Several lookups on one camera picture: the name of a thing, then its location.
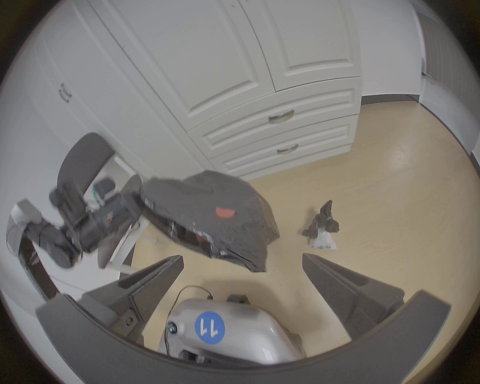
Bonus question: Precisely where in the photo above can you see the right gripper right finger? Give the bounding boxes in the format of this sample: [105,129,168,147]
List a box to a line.
[302,253,406,343]

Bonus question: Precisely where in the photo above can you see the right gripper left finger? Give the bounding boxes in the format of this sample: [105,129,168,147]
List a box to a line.
[80,255,184,346]

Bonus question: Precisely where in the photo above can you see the black plastic bag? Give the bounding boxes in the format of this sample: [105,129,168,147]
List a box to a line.
[140,170,281,273]

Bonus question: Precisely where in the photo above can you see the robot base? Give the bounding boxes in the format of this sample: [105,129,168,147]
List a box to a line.
[157,294,307,366]

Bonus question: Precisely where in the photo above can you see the crumpled black plastic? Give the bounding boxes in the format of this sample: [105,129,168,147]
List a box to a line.
[302,200,340,239]

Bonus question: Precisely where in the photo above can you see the white printed wrapper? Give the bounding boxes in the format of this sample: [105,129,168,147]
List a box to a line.
[309,230,337,250]

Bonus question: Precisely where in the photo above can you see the white chair dark grey seat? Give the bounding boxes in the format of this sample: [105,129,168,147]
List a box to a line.
[56,132,160,280]

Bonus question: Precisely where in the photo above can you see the white wardrobe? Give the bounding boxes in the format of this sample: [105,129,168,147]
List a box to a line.
[0,0,364,301]

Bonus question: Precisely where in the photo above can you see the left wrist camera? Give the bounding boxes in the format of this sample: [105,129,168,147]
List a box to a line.
[92,179,116,206]

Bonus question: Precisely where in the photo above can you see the black cable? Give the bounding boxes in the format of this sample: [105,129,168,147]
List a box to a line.
[165,286,214,357]

